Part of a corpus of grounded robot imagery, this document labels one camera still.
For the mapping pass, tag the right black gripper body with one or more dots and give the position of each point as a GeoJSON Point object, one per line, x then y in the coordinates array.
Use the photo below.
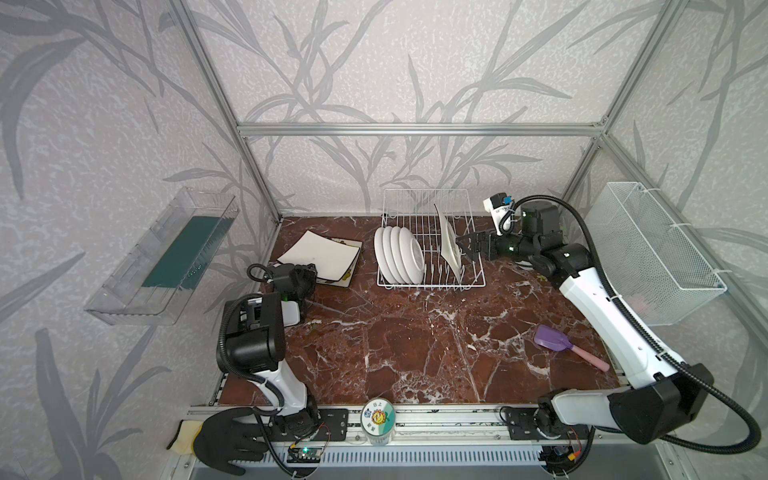
{"type": "Point", "coordinates": [482, 245]}

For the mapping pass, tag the black glove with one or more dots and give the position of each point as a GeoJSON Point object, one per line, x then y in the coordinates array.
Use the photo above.
{"type": "Point", "coordinates": [223, 440]}

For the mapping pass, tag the square floral plate black rim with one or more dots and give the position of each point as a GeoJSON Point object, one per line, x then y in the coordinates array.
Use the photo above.
{"type": "Point", "coordinates": [345, 280]}

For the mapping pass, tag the clear plastic wall shelf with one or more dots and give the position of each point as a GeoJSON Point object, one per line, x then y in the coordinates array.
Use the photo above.
{"type": "Point", "coordinates": [153, 284]}

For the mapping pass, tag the left green circuit board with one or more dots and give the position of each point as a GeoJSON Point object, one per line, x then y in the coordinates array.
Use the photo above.
{"type": "Point", "coordinates": [297, 454]}

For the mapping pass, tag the white mesh wall basket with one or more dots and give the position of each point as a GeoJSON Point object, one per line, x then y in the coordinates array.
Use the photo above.
{"type": "Point", "coordinates": [643, 250]}

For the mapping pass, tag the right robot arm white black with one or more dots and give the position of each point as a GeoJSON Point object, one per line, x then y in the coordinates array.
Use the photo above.
{"type": "Point", "coordinates": [664, 392]}

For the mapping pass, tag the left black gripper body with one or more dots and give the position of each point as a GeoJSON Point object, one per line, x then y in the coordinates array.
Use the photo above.
{"type": "Point", "coordinates": [301, 280]}

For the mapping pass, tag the round tape roll green label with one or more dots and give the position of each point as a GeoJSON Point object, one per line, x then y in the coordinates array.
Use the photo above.
{"type": "Point", "coordinates": [378, 420]}

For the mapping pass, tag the purple scoop pink handle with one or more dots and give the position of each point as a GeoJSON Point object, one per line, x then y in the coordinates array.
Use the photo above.
{"type": "Point", "coordinates": [557, 341]}

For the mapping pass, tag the yellow sponge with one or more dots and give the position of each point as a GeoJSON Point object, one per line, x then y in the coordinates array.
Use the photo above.
{"type": "Point", "coordinates": [182, 443]}

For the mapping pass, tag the white wire dish rack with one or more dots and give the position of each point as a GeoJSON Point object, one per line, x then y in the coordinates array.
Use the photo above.
{"type": "Point", "coordinates": [415, 209]}

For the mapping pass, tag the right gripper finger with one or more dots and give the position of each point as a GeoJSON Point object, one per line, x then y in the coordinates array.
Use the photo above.
{"type": "Point", "coordinates": [471, 253]}
{"type": "Point", "coordinates": [470, 239]}

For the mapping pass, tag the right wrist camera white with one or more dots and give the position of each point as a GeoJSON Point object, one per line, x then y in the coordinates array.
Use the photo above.
{"type": "Point", "coordinates": [500, 207]}

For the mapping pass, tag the round white plate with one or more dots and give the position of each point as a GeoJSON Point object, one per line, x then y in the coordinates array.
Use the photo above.
{"type": "Point", "coordinates": [397, 255]}
{"type": "Point", "coordinates": [380, 257]}
{"type": "Point", "coordinates": [411, 256]}
{"type": "Point", "coordinates": [394, 277]}

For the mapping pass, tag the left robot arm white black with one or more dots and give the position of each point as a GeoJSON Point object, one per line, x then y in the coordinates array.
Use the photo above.
{"type": "Point", "coordinates": [252, 344]}

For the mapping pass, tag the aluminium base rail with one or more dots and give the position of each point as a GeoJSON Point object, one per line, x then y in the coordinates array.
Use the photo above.
{"type": "Point", "coordinates": [471, 435]}

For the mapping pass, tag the square white plate black rim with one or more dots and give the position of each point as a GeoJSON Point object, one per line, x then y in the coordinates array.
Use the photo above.
{"type": "Point", "coordinates": [331, 259]}

